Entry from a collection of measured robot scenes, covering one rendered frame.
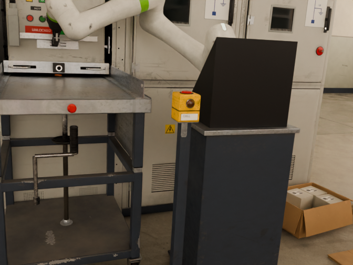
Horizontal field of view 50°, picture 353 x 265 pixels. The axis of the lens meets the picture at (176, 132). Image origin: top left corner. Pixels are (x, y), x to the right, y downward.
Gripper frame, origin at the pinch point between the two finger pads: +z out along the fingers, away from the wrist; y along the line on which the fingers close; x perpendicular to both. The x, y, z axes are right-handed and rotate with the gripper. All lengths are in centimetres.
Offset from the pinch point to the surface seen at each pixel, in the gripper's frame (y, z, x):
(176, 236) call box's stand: 102, -40, 39
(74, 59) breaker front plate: 4.2, 10.8, 10.2
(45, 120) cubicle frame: 34.3, 23.1, -5.5
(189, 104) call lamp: 59, -69, 39
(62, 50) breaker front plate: 0.3, 8.6, 4.0
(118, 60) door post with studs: 5.7, 6.5, 33.4
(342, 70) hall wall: -209, 454, 668
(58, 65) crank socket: 8.7, 9.0, 1.8
